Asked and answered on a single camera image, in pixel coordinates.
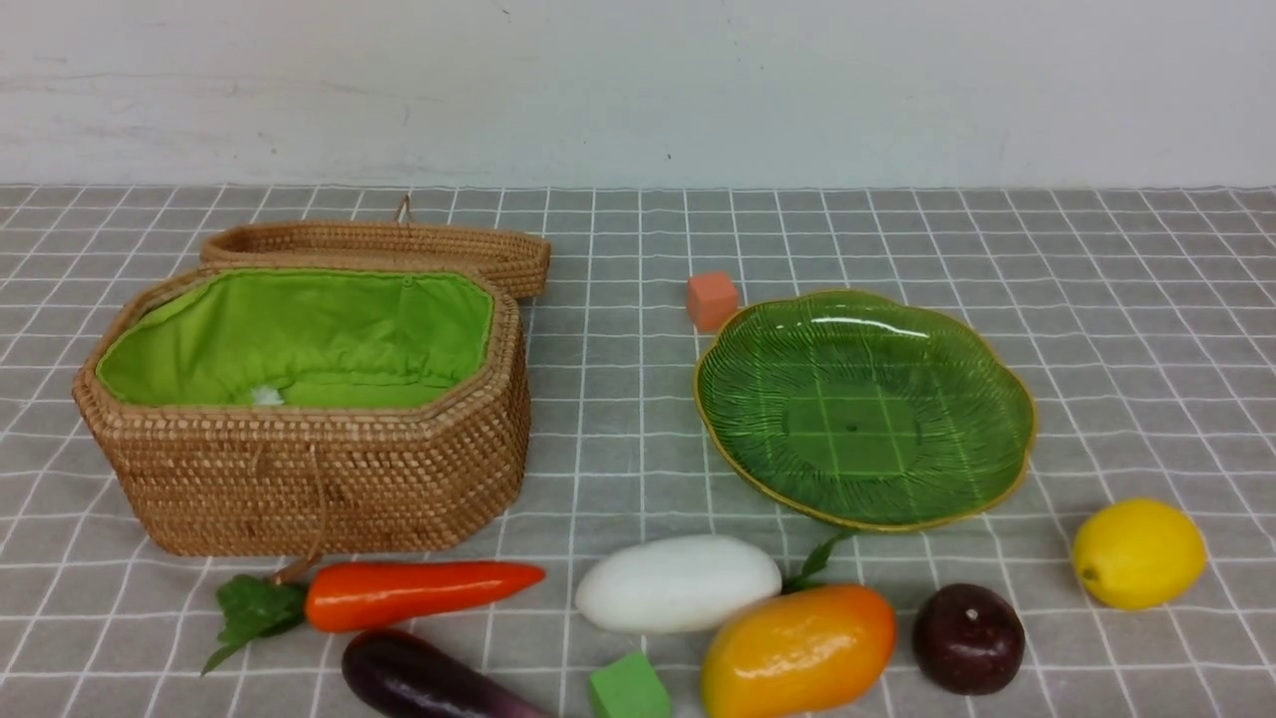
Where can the yellow toy lemon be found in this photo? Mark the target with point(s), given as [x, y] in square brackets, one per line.
[1138, 553]

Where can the orange yellow toy mango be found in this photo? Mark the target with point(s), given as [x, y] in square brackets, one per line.
[809, 651]

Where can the purple toy eggplant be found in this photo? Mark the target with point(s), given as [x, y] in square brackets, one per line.
[398, 674]

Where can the green foam cube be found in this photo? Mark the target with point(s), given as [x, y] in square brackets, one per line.
[629, 687]

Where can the orange foam cube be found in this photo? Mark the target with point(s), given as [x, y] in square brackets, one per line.
[711, 299]

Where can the woven rattan basket lid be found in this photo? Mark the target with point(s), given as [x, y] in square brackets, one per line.
[516, 262]

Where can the orange toy carrot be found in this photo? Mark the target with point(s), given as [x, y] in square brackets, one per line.
[358, 596]

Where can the woven rattan basket green lining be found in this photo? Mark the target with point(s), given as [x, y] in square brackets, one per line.
[257, 410]

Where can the dark purple toy passionfruit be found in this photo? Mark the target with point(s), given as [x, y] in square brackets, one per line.
[968, 640]

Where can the white toy radish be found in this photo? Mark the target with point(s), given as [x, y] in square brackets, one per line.
[685, 584]

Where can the green glass leaf plate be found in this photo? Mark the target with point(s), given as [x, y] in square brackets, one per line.
[864, 413]

